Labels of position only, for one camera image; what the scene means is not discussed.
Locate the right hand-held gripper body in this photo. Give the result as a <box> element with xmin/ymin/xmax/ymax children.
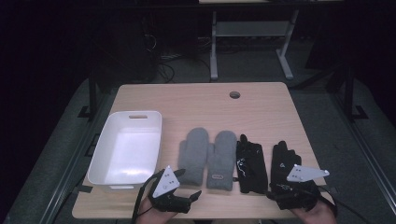
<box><xmin>274</xmin><ymin>163</ymin><xmax>331</xmax><ymax>212</ymax></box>

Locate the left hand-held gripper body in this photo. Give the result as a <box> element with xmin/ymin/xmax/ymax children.
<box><xmin>147</xmin><ymin>165</ymin><xmax>192</xmax><ymax>215</ymax></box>

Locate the plain grey mitten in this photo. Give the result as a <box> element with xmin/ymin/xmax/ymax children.
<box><xmin>177</xmin><ymin>126</ymin><xmax>210</xmax><ymax>187</ymax></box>

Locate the grey mitten with label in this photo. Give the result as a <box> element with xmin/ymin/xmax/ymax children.
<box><xmin>205</xmin><ymin>130</ymin><xmax>238</xmax><ymax>192</ymax></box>

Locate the white plastic storage bin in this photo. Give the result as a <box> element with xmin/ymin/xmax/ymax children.
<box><xmin>87</xmin><ymin>110</ymin><xmax>163</xmax><ymax>191</ymax></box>

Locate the person's right hand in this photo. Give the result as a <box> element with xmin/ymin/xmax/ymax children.
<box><xmin>290</xmin><ymin>199</ymin><xmax>339</xmax><ymax>224</ymax></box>

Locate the person's left hand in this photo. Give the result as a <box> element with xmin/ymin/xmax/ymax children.
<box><xmin>136</xmin><ymin>197</ymin><xmax>179</xmax><ymax>224</ymax></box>

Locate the black glove with small logo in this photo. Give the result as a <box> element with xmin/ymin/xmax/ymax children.
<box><xmin>269</xmin><ymin>140</ymin><xmax>304</xmax><ymax>189</ymax></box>

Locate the black glove with shiny marks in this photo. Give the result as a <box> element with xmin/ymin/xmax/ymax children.
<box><xmin>233</xmin><ymin>133</ymin><xmax>269</xmax><ymax>194</ymax></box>

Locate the black metal stand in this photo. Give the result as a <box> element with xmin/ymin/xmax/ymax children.
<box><xmin>78</xmin><ymin>69</ymin><xmax>102</xmax><ymax>120</ymax></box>
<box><xmin>340</xmin><ymin>63</ymin><xmax>369</xmax><ymax>122</ymax></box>

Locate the left hand-held gripper black cable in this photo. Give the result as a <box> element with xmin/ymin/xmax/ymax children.
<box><xmin>131</xmin><ymin>174</ymin><xmax>163</xmax><ymax>224</ymax></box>

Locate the hand-held gripper black cable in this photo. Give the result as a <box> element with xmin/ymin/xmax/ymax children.
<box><xmin>131</xmin><ymin>174</ymin><xmax>163</xmax><ymax>224</ymax></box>
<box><xmin>317</xmin><ymin>185</ymin><xmax>375</xmax><ymax>224</ymax></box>

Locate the right hand-held gripper black cable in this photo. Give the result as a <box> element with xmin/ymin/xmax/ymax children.
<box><xmin>317</xmin><ymin>185</ymin><xmax>375</xmax><ymax>224</ymax></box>

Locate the grey floor rail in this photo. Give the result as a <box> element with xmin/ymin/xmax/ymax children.
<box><xmin>38</xmin><ymin>91</ymin><xmax>115</xmax><ymax>224</ymax></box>
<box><xmin>330</xmin><ymin>91</ymin><xmax>396</xmax><ymax>216</ymax></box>

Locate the tangle of floor cables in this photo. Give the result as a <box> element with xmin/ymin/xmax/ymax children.
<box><xmin>141</xmin><ymin>32</ymin><xmax>213</xmax><ymax>84</ymax></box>

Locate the grey metal desk frame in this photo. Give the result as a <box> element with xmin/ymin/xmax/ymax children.
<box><xmin>209</xmin><ymin>8</ymin><xmax>300</xmax><ymax>81</ymax></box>

